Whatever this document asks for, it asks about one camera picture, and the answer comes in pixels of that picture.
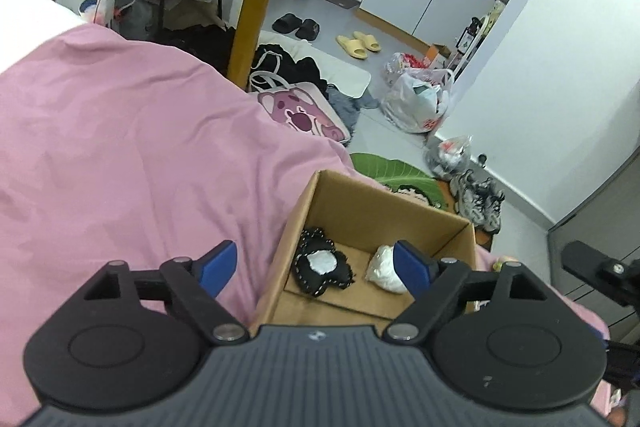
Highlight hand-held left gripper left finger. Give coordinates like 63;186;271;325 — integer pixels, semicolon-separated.
81;240;250;347

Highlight black clothing pile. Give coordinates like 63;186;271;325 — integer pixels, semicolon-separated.
164;24;237;74

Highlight grey-blue cloth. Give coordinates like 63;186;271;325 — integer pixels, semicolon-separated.
327;87;381;134

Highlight brown cardboard box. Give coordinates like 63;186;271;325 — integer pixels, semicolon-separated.
248;169;477;338

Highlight small clear plastic bag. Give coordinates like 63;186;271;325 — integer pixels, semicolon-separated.
424;135;474;176

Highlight pink bear cushion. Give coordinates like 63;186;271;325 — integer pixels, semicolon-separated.
257;83;354;143

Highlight white floor mat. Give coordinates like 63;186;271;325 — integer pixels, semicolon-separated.
257;30;372;99

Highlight white storage rack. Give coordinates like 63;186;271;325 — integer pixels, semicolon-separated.
457;0;506;73

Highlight large white plastic bag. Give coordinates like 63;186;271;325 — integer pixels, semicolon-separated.
381;52;456;134

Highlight small orange cardboard box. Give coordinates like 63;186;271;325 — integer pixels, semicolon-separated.
424;42;454;70

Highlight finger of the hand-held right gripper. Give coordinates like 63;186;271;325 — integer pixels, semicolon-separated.
560;240;640;308

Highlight yellow slipper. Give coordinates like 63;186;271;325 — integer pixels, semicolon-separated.
353;31;383;53
336;35;369;59

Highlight green leaf cartoon rug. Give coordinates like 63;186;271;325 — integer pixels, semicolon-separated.
350;152;497;253

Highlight white bed sheet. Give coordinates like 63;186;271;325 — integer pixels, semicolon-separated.
0;0;90;74

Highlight black plush toy white centre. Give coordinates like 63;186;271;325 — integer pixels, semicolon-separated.
291;227;357;299

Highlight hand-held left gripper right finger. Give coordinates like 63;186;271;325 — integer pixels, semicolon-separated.
383;240;551;346

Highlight grey cabinet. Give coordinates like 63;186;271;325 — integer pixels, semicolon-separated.
547;171;640;339

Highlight black tote bag white straps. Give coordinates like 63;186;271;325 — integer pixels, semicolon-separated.
248;43;329;94

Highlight black slipper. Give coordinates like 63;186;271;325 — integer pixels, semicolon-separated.
295;19;321;42
272;13;301;34

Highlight pink blanket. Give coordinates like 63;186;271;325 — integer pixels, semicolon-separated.
0;24;612;427

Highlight white soft item plastic bag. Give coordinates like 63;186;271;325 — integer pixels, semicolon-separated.
364;244;409;294

